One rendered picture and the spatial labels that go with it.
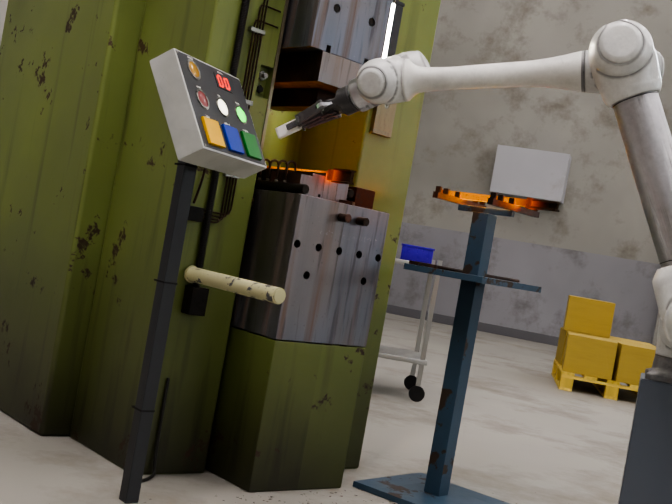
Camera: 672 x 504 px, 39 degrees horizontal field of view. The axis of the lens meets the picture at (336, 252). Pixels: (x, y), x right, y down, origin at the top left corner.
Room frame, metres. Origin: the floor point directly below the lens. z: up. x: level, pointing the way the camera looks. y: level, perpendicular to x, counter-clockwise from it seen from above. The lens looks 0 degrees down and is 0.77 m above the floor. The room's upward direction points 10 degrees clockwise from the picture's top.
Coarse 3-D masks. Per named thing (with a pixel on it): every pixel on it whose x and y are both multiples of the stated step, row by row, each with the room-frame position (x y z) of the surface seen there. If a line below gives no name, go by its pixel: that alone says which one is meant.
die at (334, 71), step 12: (288, 60) 3.06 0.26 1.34; (300, 60) 3.01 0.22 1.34; (312, 60) 2.97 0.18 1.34; (324, 60) 2.94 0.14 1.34; (336, 60) 2.97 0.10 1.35; (348, 60) 3.01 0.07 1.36; (276, 72) 3.10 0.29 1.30; (288, 72) 3.05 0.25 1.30; (300, 72) 3.01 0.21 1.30; (312, 72) 2.96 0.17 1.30; (324, 72) 2.95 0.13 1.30; (336, 72) 2.98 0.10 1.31; (348, 72) 3.01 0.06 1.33; (276, 84) 3.14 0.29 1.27; (288, 84) 3.10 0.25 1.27; (300, 84) 3.06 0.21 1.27; (312, 84) 3.02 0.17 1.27; (324, 84) 2.98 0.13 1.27; (336, 84) 2.99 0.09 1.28
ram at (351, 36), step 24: (312, 0) 2.93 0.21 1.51; (336, 0) 2.95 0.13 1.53; (360, 0) 3.01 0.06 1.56; (384, 0) 3.08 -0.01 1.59; (288, 24) 3.00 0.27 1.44; (312, 24) 2.91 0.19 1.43; (336, 24) 2.96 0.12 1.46; (360, 24) 3.02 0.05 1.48; (384, 24) 3.09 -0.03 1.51; (288, 48) 3.00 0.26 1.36; (312, 48) 2.93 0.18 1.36; (336, 48) 2.97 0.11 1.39; (360, 48) 3.03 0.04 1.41
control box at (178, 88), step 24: (168, 72) 2.41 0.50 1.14; (216, 72) 2.59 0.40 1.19; (168, 96) 2.40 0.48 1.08; (192, 96) 2.40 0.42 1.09; (216, 96) 2.53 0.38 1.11; (240, 96) 2.67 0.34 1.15; (168, 120) 2.40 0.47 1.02; (192, 120) 2.37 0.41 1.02; (216, 120) 2.47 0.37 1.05; (240, 120) 2.61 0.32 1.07; (192, 144) 2.36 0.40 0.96; (216, 168) 2.53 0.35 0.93; (240, 168) 2.59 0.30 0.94; (264, 168) 2.65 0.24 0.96
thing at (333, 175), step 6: (276, 168) 3.22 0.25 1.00; (282, 168) 3.19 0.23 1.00; (288, 168) 3.17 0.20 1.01; (330, 174) 2.99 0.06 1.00; (336, 174) 2.99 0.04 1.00; (342, 174) 2.97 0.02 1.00; (348, 174) 2.95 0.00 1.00; (330, 180) 3.01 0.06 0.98; (336, 180) 2.99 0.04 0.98; (342, 180) 2.97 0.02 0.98; (348, 180) 2.95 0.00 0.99
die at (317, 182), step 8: (256, 176) 3.11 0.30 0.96; (264, 176) 3.08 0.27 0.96; (272, 176) 3.04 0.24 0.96; (280, 176) 3.01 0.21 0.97; (288, 176) 2.98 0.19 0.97; (296, 176) 2.95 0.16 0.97; (304, 176) 2.94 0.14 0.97; (312, 176) 2.97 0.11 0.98; (320, 176) 2.99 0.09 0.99; (312, 184) 2.97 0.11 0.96; (320, 184) 2.99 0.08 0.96; (328, 184) 3.01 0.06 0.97; (336, 184) 3.03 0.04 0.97; (344, 184) 3.05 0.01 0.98; (288, 192) 2.97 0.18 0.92; (312, 192) 2.97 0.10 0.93; (320, 192) 2.99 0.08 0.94; (328, 192) 3.01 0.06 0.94; (336, 192) 3.04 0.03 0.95; (344, 192) 3.06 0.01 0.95; (336, 200) 3.04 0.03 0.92
